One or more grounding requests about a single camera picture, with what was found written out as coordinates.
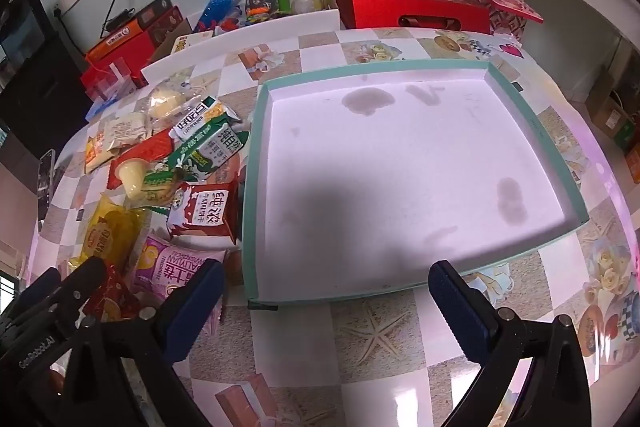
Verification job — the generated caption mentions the cream snack packet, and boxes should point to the cream snack packet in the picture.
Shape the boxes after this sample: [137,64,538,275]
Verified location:
[84,111,149,174]

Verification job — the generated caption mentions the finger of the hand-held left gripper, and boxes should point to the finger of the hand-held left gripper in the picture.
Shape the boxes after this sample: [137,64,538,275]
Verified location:
[56,256,109,309]
[17,267,62,308]

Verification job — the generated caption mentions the plain red snack packet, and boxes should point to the plain red snack packet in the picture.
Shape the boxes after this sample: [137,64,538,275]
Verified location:
[109,129,174,198]

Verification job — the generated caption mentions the red orange snack packet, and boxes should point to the red orange snack packet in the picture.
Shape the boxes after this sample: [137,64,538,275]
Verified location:
[84,261,142,324]

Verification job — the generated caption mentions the yellow white card box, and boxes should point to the yellow white card box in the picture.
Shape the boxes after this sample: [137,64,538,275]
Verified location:
[169,34,194,56]

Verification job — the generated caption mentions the dark flat box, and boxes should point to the dark flat box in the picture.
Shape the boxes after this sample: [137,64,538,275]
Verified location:
[134,0,174,28]

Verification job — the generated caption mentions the brown heart print box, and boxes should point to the brown heart print box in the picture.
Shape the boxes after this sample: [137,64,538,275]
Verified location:
[149,6,184,48]

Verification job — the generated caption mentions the light green snack packet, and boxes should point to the light green snack packet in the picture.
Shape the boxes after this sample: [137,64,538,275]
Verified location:
[144,168,190,208]

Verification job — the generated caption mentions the teal rimmed white tray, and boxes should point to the teal rimmed white tray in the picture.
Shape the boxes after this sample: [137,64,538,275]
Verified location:
[242,59,591,309]

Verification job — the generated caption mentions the orange box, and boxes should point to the orange box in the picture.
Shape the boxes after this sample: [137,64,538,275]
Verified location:
[84,19,151,63]

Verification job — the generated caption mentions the clear bag of bread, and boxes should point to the clear bag of bread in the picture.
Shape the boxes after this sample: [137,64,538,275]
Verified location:
[146,81,195,128]

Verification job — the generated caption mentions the dark green snack packet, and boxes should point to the dark green snack packet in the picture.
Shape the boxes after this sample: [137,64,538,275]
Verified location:
[167,117,250,184]

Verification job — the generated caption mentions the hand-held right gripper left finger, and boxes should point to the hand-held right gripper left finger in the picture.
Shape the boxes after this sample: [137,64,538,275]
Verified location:
[65,258,227,427]

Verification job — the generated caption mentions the yellow jelly cup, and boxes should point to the yellow jelly cup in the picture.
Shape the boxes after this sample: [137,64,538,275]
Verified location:
[117,158,152,198]

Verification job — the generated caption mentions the brown storage cartons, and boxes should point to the brown storage cartons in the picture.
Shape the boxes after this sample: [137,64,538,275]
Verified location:
[584,66,640,186]

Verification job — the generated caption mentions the pink snack packet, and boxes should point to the pink snack packet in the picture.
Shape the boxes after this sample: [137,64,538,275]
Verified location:
[126,234,227,310]

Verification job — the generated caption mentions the black patterned toy bag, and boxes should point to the black patterned toy bag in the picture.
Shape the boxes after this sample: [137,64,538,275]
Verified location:
[244,0,279,26]

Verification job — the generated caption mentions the black power adapter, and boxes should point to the black power adapter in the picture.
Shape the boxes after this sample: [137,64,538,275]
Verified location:
[102,9,136,33]

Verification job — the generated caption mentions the white green snack packet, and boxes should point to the white green snack packet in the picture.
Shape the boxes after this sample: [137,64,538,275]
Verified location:
[169,96,227,140]

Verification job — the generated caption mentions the clear plastic box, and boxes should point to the clear plastic box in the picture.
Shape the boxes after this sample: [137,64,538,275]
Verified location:
[84,61,136,108]

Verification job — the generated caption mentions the red gift box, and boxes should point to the red gift box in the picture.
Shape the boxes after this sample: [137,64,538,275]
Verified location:
[333,0,491,34]

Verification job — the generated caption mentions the brown milk biscuit packet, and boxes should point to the brown milk biscuit packet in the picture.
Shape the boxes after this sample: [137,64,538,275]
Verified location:
[166,182,241,246]

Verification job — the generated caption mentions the blue bottle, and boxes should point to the blue bottle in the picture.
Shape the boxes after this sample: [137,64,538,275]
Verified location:
[194,0,239,33]

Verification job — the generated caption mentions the red patterned tin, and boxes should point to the red patterned tin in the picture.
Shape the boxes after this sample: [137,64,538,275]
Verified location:
[469,0,545,44]

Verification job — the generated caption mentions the colourful small toys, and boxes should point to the colourful small toys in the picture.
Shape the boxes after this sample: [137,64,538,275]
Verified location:
[214,6,247,34]

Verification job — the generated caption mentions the yellow snack packet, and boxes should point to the yellow snack packet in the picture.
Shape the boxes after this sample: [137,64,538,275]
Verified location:
[81,193,147,269]

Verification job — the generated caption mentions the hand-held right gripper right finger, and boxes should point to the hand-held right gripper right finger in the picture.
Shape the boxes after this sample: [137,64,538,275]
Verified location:
[428,260,596,427]

